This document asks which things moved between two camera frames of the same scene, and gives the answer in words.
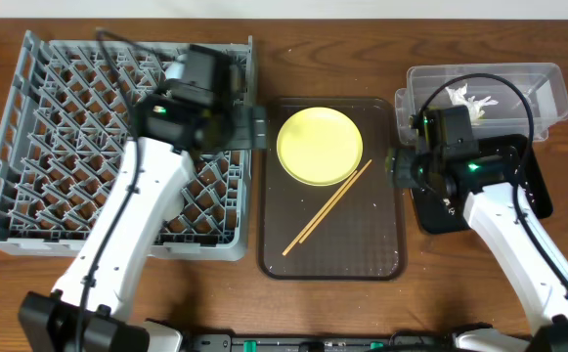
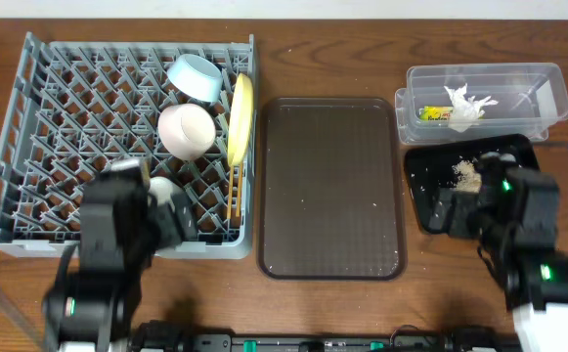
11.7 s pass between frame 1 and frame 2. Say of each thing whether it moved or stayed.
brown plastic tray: stayed
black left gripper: moved
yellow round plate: moved
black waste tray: stayed
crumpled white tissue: stayed
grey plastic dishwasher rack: stayed
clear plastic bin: stayed
